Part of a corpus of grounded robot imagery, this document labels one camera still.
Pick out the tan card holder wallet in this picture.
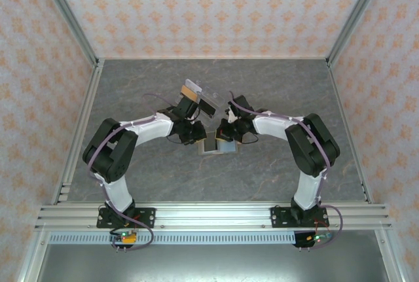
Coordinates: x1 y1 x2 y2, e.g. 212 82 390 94
197 130 238 156

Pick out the black card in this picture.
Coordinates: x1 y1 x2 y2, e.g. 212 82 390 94
197 98 217 118

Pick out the clear acrylic card stand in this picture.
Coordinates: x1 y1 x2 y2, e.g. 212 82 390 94
175 78 227 124

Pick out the orange card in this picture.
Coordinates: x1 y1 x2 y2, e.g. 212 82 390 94
179 84 199 102

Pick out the left circuit board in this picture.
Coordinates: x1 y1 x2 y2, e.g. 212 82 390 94
109 229 138 245

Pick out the circuit board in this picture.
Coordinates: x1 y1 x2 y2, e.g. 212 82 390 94
307 232 335 244
109 229 138 245

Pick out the grey metal sheet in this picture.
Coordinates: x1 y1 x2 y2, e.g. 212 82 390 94
32 244 393 282

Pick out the right circuit board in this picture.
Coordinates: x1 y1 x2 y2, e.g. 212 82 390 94
307 232 335 244

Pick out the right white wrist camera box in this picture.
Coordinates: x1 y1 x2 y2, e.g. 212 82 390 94
225 107 240 124

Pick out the aluminium cross rail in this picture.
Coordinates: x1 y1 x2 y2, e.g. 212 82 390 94
34 202 393 231

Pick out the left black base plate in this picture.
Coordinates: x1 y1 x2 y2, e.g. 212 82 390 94
96 207 156 229

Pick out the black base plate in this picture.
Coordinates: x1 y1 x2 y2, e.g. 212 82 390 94
96 207 156 229
270 206 330 229

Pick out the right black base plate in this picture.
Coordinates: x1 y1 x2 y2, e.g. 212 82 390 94
270 206 330 229

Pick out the aluminium side rail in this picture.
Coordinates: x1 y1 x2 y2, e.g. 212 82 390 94
327 61 374 204
52 59 105 205

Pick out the slotted grey cable duct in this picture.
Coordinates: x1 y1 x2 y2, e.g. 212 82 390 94
48 233 297 245

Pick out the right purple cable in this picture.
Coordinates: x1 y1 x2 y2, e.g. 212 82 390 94
228 90 344 251

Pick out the aluminium frame post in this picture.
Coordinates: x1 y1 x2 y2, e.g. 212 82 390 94
326 0 391 66
34 0 101 67

